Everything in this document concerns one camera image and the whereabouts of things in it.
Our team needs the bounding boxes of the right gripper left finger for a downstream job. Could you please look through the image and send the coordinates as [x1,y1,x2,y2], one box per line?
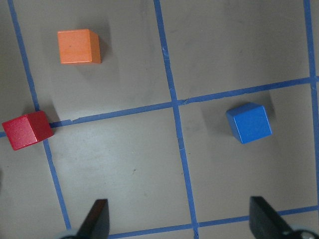
[75,199,110,239]

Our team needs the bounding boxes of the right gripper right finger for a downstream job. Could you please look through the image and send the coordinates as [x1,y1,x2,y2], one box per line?
[249,196,294,239]

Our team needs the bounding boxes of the red wooden block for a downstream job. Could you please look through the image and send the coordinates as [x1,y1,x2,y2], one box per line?
[2,111,53,150]

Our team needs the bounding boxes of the blue wooden block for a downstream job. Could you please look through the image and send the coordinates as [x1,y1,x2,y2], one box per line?
[226,103,272,144]

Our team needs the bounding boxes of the orange wooden block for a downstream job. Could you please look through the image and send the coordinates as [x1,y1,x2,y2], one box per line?
[57,29,102,65]

